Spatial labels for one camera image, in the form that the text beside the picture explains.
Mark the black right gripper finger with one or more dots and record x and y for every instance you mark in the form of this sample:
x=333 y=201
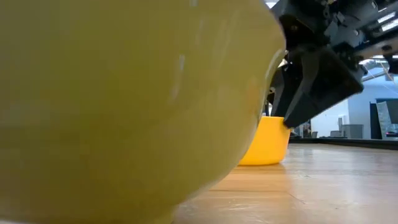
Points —
x=283 y=93
x=332 y=84

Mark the yellow mini bowl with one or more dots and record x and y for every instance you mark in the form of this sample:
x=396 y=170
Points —
x=267 y=143

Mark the grey cabinet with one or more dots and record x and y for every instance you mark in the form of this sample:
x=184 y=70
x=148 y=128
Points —
x=353 y=131

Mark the grey paper sheet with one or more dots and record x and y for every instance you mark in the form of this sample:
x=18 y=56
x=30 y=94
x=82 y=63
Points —
x=385 y=119

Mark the large yellow-green bowl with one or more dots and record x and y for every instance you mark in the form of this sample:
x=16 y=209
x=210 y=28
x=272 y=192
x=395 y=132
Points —
x=124 y=109

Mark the black table edge rail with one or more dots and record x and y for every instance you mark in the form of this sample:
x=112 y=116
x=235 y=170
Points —
x=342 y=142

